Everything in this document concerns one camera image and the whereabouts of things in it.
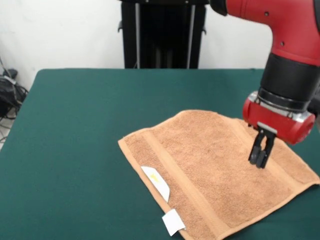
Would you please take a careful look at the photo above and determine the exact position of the tan terry towel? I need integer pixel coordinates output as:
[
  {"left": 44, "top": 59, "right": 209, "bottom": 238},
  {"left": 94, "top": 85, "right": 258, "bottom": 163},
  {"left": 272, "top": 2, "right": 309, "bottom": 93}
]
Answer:
[{"left": 117, "top": 109, "right": 320, "bottom": 240}]

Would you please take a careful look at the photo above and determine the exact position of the black lump with cables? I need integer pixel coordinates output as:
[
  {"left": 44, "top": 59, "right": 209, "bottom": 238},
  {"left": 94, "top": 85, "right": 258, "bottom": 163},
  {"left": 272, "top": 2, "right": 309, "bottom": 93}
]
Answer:
[{"left": 0, "top": 68, "right": 29, "bottom": 120}]

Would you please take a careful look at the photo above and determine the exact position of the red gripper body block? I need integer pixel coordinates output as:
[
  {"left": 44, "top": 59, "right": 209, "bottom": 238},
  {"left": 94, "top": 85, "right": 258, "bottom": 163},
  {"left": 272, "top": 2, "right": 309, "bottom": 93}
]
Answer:
[{"left": 242, "top": 98, "right": 316, "bottom": 146}]

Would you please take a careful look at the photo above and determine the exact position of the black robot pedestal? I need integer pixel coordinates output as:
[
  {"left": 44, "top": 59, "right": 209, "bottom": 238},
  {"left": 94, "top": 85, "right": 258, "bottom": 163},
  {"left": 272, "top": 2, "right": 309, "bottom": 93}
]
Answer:
[{"left": 117, "top": 0, "right": 208, "bottom": 69}]

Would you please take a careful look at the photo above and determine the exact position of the dark green table cloth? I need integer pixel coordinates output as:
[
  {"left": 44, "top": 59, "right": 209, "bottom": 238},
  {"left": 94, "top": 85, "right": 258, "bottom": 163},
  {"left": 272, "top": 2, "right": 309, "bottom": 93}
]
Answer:
[{"left": 0, "top": 68, "right": 320, "bottom": 240}]

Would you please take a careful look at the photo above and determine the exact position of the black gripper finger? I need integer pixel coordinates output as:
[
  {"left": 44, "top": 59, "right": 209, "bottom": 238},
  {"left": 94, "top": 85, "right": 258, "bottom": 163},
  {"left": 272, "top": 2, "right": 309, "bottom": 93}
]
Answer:
[
  {"left": 248, "top": 129, "right": 266, "bottom": 165},
  {"left": 256, "top": 133, "right": 276, "bottom": 170}
]

